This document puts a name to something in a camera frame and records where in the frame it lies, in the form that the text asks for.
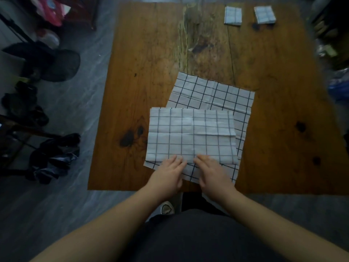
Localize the person's left hand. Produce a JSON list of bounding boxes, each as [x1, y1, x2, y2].
[[146, 155, 188, 201]]

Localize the black blue bag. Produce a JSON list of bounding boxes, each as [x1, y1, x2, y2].
[[26, 133, 81, 185]]

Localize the dark shelf unit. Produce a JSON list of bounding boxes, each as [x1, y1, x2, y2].
[[310, 0, 349, 39]]

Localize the black standing fan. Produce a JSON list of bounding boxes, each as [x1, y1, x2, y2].
[[2, 42, 81, 83]]

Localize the person's black trousers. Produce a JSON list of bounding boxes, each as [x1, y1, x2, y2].
[[181, 191, 227, 217]]

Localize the person's black top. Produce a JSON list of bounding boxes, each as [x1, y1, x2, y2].
[[120, 209, 287, 262]]

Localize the pile of packaging scraps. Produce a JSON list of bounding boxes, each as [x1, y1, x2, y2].
[[313, 19, 339, 59]]

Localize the blue plastic bag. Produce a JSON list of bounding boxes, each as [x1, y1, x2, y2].
[[327, 68, 349, 102]]

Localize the person's white left shoe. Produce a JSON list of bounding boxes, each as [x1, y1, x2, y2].
[[159, 201, 175, 216]]

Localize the person's right forearm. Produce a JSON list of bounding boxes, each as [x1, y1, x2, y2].
[[222, 188, 349, 262]]

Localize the person's left forearm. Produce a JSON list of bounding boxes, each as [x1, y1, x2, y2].
[[30, 188, 165, 262]]

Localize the person's right hand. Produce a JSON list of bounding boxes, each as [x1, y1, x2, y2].
[[193, 154, 238, 202]]

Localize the pink plastic bag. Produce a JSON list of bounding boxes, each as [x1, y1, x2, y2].
[[30, 0, 66, 27]]

